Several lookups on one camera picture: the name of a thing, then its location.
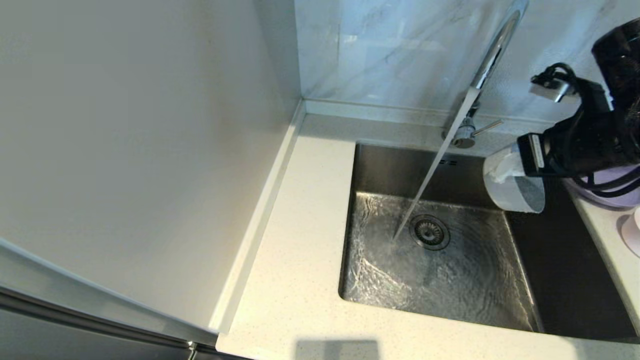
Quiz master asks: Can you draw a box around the stainless steel sink basin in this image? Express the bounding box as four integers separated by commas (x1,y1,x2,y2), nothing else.
337,141,640,343

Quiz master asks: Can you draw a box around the chrome gooseneck faucet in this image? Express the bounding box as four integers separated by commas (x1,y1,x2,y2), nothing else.
442,0,530,149

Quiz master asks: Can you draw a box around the tall fridge with grey front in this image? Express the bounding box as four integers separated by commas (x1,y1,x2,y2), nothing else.
0,0,306,360

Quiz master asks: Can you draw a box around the pale pink cup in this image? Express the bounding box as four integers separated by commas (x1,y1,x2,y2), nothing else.
621,206,640,257

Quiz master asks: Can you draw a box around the white speckled cup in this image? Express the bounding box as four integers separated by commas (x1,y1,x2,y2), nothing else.
482,142,546,214

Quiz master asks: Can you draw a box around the round metal drain strainer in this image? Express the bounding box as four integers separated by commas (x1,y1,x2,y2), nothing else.
410,215,451,251

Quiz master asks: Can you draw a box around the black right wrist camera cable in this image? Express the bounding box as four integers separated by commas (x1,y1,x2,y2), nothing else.
531,62,640,198

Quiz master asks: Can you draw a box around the purple plastic plate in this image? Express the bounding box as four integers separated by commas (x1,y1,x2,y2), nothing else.
562,166,640,209

